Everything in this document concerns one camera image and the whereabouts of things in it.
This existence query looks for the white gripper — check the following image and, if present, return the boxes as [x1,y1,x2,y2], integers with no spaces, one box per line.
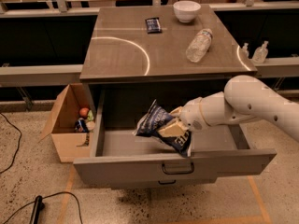
[158,97,206,137]

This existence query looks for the blue Kettle chip bag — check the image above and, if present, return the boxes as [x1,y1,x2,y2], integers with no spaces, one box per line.
[134,100,192,158]

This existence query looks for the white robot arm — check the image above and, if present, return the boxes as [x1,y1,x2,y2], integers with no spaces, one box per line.
[158,76,299,141]

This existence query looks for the open grey top drawer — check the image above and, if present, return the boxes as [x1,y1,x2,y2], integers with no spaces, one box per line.
[74,91,277,189]

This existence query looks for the grey drawer cabinet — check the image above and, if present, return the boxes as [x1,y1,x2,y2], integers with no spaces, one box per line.
[79,4,258,190]

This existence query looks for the clear plastic water bottle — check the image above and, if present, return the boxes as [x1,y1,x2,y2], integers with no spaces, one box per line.
[186,29,213,63]

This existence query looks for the green item in box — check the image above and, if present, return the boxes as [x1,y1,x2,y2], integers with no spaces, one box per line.
[87,110,94,121]

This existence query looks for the red apple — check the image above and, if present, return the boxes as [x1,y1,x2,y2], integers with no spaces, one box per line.
[79,107,90,119]

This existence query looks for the blue soda can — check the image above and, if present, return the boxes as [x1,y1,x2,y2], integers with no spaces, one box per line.
[75,118,89,133]

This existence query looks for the small dark snack packet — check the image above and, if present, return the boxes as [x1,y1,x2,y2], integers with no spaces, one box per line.
[145,18,162,34]

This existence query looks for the clear sanitizer pump bottle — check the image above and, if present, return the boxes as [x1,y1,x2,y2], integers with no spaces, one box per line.
[252,41,268,63]

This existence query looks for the open cardboard box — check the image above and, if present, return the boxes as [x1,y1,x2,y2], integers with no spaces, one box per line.
[40,84,93,162]

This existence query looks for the white ceramic bowl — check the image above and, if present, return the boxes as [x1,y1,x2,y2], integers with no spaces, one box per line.
[173,1,201,23]

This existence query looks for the black top drawer handle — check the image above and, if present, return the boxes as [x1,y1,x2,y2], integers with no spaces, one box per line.
[162,162,194,175]

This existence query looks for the black drawer handle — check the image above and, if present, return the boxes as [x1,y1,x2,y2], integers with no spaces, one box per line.
[162,162,194,175]
[158,180,177,186]

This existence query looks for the black lower drawer handle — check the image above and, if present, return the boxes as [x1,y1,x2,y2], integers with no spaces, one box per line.
[158,180,177,186]

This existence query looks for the grey metal rail frame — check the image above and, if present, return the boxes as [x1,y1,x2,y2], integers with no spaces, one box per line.
[0,0,299,87]

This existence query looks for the black power plug cable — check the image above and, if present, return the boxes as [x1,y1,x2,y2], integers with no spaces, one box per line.
[1,190,84,224]

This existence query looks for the black floor cable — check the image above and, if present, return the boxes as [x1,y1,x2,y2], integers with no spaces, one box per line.
[0,112,23,175]

